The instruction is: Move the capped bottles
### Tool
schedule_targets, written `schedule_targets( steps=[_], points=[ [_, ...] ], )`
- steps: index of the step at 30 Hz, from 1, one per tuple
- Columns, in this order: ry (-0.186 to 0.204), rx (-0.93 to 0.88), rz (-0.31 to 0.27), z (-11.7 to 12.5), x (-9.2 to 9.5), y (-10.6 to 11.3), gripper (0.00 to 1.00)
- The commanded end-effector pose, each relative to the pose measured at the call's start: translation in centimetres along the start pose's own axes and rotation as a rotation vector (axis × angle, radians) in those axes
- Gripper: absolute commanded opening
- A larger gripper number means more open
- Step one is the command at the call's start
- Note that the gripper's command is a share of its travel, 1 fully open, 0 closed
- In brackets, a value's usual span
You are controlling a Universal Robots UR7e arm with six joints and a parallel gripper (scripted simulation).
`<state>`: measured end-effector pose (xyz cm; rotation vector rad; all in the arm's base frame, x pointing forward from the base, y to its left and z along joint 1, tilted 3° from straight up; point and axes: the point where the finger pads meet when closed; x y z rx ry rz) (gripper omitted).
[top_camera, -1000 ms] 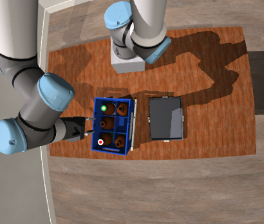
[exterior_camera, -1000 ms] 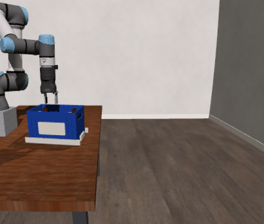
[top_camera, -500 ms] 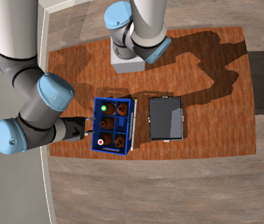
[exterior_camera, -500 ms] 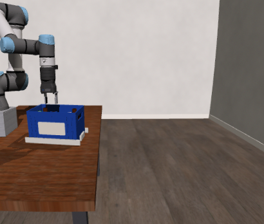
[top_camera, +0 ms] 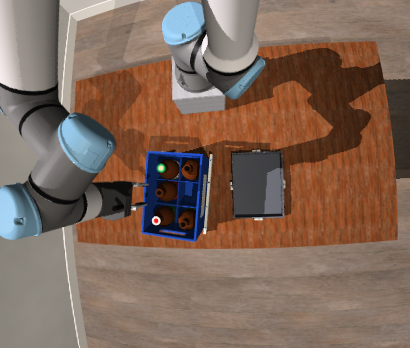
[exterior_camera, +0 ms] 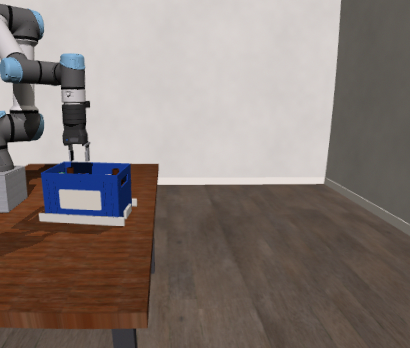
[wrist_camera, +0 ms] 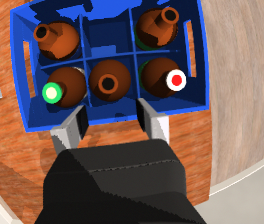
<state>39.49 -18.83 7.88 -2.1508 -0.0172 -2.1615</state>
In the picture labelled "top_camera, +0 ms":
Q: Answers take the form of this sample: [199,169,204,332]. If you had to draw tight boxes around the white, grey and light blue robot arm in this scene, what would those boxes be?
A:
[0,0,266,240]

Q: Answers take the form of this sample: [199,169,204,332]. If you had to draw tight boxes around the blue plastic crate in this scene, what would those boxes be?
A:
[142,152,209,242]

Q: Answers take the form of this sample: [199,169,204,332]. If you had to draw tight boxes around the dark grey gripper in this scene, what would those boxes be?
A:
[79,181,149,223]

